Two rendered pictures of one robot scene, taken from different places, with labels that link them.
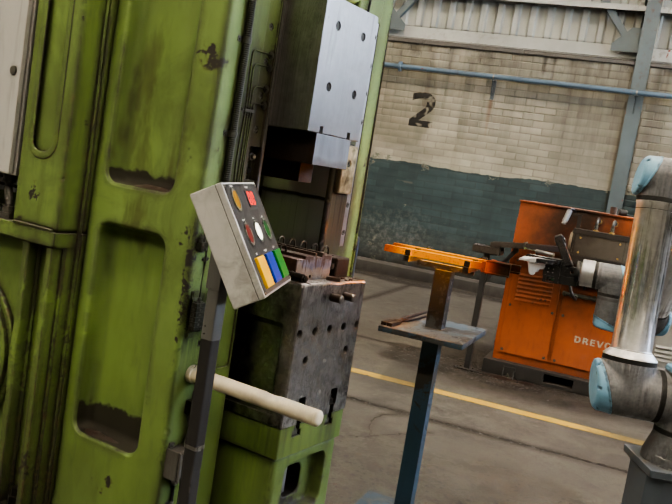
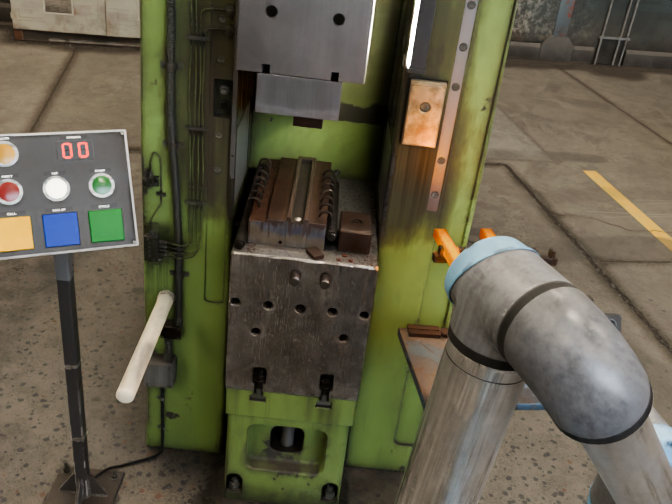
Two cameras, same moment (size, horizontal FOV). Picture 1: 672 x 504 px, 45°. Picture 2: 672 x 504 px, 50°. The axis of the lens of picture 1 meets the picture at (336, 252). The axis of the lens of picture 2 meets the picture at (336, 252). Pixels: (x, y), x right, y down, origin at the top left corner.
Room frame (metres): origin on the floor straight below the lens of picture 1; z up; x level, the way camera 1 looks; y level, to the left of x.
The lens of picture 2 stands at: (1.71, -1.41, 1.85)
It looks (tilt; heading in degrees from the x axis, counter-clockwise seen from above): 29 degrees down; 57
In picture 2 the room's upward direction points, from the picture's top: 7 degrees clockwise
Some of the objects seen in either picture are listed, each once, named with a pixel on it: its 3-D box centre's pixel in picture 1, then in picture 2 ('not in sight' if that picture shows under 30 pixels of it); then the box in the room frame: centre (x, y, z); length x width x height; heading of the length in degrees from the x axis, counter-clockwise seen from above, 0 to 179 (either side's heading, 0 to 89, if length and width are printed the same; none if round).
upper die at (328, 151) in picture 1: (277, 143); (304, 72); (2.60, 0.24, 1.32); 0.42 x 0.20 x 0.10; 59
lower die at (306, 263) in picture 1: (261, 253); (293, 197); (2.60, 0.24, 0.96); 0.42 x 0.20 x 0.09; 59
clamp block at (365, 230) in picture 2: (327, 264); (354, 232); (2.68, 0.02, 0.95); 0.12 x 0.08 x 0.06; 59
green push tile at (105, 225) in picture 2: (279, 263); (106, 225); (2.06, 0.14, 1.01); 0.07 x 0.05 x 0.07; 174
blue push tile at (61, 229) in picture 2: (271, 267); (61, 229); (1.96, 0.15, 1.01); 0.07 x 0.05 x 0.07; 174
